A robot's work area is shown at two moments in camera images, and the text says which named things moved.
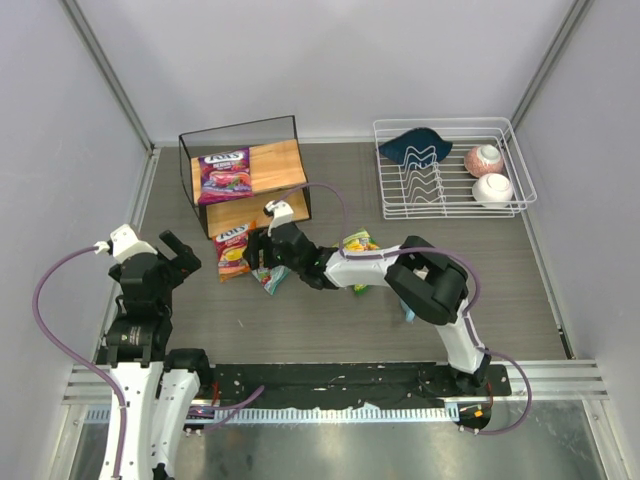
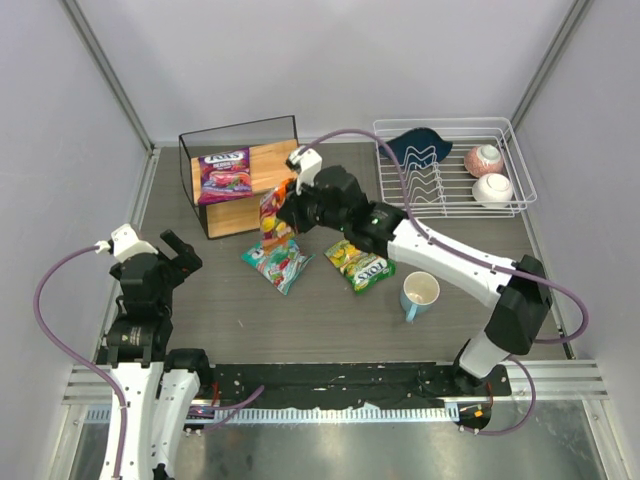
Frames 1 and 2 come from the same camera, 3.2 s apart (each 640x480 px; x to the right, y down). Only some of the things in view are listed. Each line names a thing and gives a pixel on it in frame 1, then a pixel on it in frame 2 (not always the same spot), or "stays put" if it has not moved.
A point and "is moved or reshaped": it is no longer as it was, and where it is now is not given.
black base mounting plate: (294, 384) stays put
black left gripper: (163, 262) stays put
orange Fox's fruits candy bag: (230, 247) is moved or reshaped
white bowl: (492, 190) stays put
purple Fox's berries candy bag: (225, 176) stays put
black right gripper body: (267, 251) → (298, 214)
